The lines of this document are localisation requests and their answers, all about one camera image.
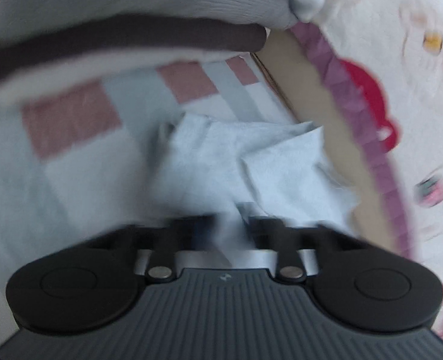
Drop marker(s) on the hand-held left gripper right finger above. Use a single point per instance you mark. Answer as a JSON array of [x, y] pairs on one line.
[[266, 228]]

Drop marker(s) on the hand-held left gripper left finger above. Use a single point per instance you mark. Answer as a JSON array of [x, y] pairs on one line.
[[191, 228]]

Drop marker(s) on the light grey garment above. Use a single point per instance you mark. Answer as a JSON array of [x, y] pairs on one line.
[[281, 157]]

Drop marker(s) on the stack of folded clothes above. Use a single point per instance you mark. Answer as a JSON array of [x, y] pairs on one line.
[[131, 3]]

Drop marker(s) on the plaid cartoon blanket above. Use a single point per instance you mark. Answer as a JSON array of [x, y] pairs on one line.
[[67, 120]]

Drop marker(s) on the bear printed quilt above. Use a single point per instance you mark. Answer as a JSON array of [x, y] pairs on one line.
[[394, 82]]

